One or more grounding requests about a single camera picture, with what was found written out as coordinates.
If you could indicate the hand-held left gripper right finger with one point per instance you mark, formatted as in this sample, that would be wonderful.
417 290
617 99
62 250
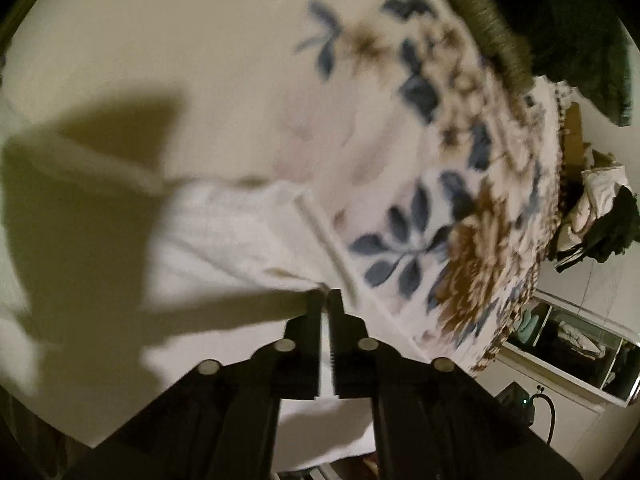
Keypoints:
350 355

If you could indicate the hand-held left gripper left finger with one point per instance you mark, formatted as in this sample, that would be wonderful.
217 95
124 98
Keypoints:
306 355

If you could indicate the white towel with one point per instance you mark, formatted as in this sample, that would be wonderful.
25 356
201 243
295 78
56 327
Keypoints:
210 240

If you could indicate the white shelf cabinet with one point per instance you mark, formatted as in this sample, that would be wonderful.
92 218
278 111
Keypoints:
575 345

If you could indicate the floral printed blanket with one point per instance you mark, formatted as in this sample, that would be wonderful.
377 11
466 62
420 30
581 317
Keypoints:
310 125

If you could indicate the pile of clothes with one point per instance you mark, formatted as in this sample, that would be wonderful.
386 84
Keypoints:
597 210

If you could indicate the dark green knitted garment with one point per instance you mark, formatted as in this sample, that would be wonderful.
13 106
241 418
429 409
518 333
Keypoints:
545 20

